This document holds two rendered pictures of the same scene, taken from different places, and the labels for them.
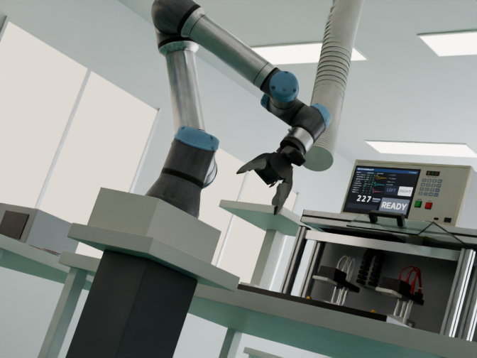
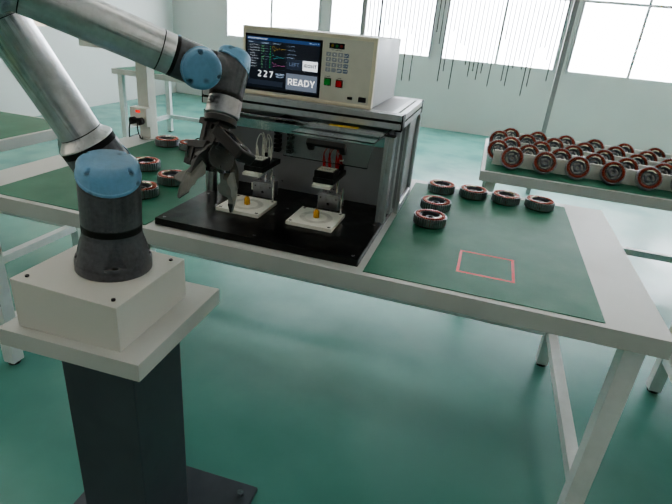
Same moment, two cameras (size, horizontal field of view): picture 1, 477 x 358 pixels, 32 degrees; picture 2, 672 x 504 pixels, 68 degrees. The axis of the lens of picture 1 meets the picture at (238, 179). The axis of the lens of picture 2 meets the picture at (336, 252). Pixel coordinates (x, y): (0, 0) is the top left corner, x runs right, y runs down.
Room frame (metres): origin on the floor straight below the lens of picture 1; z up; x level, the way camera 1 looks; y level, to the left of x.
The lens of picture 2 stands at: (1.07, 0.24, 1.36)
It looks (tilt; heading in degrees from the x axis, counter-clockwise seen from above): 25 degrees down; 328
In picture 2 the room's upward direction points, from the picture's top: 5 degrees clockwise
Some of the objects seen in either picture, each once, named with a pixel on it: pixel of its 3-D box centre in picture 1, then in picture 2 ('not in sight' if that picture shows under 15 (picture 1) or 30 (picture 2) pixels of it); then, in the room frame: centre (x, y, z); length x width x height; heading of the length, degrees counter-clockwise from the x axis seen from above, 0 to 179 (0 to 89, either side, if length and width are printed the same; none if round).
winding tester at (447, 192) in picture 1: (431, 212); (325, 64); (2.68, -0.65, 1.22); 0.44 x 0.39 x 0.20; 43
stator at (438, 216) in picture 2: not in sight; (429, 218); (2.28, -0.88, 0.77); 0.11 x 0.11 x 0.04
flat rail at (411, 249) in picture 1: (377, 244); (296, 129); (2.54, -0.48, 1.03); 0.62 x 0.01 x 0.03; 43
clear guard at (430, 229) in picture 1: (412, 239); (341, 140); (2.34, -0.54, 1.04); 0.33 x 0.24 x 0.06; 133
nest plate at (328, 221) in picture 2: not in sight; (315, 218); (2.38, -0.49, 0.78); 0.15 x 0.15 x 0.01; 43
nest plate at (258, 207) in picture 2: not in sight; (247, 205); (2.56, -0.32, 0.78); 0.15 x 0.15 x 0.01; 43
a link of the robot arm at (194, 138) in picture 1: (192, 153); (109, 188); (2.11, 0.14, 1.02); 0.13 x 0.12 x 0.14; 175
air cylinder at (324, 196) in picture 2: (398, 326); (330, 199); (2.48, -0.59, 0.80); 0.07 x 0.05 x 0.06; 43
